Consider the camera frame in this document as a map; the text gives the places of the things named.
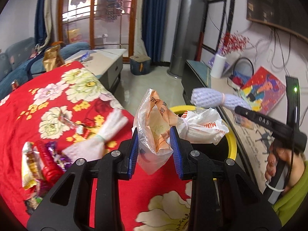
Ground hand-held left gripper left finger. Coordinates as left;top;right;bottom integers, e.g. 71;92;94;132
26;127;140;231

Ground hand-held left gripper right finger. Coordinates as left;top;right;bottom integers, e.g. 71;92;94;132
170;126;282;231

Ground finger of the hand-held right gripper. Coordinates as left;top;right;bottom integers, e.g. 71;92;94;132
234;105;293;137

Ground clear orange-printed plastic bag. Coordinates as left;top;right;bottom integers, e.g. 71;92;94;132
132;88;186;176

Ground yellow-rimmed trash bin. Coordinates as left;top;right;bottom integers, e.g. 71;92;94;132
168;105;238;182

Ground white foam net sleeve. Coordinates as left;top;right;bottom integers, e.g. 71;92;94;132
62;108;129;162

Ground lavender foam net sleeve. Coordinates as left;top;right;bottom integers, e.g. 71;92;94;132
191;87;251;111

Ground purple candy wrapper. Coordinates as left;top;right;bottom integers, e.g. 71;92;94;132
47;141;73;171

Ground green snack packet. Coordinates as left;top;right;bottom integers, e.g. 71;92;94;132
24;183;50;216

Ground person's right forearm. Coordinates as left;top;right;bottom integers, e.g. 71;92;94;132
273;160;308;227

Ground person's right hand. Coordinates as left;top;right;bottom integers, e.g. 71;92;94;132
264;141;307;190

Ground ink horse painting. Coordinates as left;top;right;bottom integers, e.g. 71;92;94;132
221;106;275;193

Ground colourful picture book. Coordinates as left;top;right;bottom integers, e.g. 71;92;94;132
237;66;287;115

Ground white plastic bag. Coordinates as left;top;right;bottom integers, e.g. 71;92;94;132
179;107;230;145

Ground red candy wrapper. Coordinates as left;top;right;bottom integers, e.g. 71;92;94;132
82;123;95;137

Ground white paper roll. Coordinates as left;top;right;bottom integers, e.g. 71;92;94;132
210;54;228;79

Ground clear candy wrapper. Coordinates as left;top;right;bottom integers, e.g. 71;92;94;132
58;114;90;134

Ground red floral blanket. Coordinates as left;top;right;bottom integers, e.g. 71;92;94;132
0;61;200;231

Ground red berry branches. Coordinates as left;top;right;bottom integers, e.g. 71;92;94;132
218;31;251;56

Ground blue round stool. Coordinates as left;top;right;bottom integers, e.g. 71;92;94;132
129;55;151;75

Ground grey coffee table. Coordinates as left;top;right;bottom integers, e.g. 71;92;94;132
66;49;128;94

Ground yellow snack packet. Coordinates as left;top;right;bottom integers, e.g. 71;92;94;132
22;141;42;189

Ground grey tower air conditioner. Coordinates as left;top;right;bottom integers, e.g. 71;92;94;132
167;0;210;79

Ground gold foil bag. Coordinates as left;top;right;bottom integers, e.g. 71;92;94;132
43;44;65;72

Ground yellow cardboard box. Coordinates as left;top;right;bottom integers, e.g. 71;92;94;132
67;28;82;44

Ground wooden glass sliding door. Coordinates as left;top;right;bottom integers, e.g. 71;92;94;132
56;0;142;57

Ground blue curtain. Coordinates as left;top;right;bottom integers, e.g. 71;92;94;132
142;0;169;63
34;0;49;47

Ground blue fabric sofa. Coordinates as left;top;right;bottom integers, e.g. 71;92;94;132
0;37;90;99

